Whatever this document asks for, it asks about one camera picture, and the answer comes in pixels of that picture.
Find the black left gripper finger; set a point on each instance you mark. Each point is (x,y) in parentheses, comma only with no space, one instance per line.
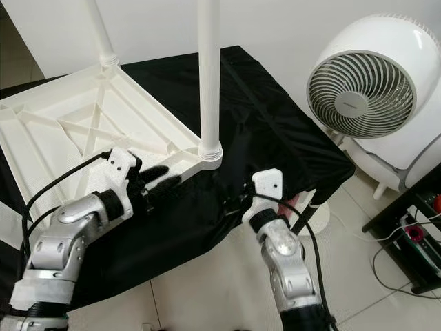
(165,183)
(155,171)

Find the pink grey hair dryer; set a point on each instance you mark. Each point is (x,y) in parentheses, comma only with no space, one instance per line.
(413,232)

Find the red round appliance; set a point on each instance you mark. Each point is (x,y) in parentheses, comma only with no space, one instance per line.
(437,201)

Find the black metal table leg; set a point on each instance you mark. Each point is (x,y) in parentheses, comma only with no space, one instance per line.
(302,219)

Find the white plastic children tabletop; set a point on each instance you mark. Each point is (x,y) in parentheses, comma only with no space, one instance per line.
(96,131)

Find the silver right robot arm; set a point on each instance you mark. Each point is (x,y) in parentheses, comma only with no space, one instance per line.
(289,262)

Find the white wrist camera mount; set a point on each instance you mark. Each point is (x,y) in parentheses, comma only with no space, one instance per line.
(122,176)
(267,187)

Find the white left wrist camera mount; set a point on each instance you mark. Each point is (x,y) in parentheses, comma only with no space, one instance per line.
(122,176)

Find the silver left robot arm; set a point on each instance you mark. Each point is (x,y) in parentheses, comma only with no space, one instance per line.
(62,245)

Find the white plastic table leg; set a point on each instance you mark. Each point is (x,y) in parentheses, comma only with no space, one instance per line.
(209,76)
(103,31)
(8,238)

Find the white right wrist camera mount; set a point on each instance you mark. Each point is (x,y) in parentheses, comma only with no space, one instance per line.
(267,187)

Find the white dome appliance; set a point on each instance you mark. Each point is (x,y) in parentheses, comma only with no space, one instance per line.
(393,155)

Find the pink plastic piece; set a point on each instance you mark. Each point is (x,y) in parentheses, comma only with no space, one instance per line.
(289,204)

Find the white pedestal fan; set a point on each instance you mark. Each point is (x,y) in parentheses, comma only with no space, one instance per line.
(362,76)

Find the black metal shelf rack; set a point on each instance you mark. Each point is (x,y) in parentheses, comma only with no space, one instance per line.
(396,221)

